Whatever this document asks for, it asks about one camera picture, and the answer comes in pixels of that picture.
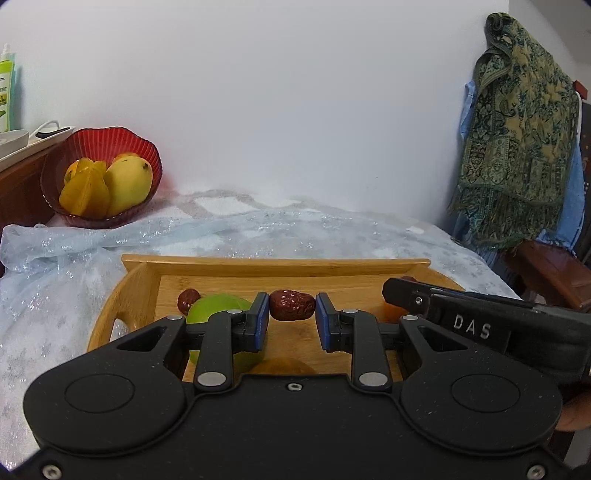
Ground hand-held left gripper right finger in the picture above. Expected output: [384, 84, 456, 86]
[315, 292, 474, 395]

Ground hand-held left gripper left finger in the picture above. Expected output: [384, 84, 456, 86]
[115, 292, 270, 394]

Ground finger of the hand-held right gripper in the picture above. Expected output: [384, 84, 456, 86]
[382, 277, 432, 320]

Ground small mandarin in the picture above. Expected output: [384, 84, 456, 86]
[383, 300, 409, 324]

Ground green apple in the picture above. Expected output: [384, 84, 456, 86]
[187, 295, 265, 371]

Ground large orange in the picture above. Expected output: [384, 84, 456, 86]
[252, 359, 317, 376]

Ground wooden tray with handles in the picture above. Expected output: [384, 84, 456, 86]
[88, 254, 467, 384]

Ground person's right hand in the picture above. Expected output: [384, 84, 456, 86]
[556, 383, 591, 433]

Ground wooden bench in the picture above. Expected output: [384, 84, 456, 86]
[501, 240, 591, 315]

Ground green patterned shawl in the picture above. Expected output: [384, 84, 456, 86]
[447, 13, 580, 252]

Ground yellow mango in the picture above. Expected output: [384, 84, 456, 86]
[104, 156, 153, 217]

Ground glittery snowflake tablecloth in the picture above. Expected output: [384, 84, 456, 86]
[0, 189, 522, 467]

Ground red fruit bowl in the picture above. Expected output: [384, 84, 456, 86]
[41, 128, 163, 229]

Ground yellow starfruit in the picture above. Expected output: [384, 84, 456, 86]
[59, 158, 112, 219]

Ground wooden cabinet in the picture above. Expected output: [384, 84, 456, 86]
[0, 138, 65, 228]

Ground green and white bottle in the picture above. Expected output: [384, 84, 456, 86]
[0, 44, 18, 134]

